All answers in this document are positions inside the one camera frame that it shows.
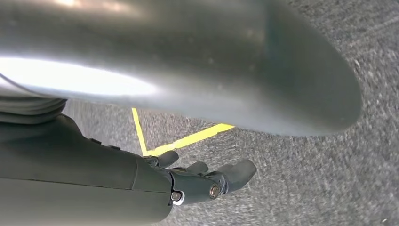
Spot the silver rounded robot shell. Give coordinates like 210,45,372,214
0,0,363,137

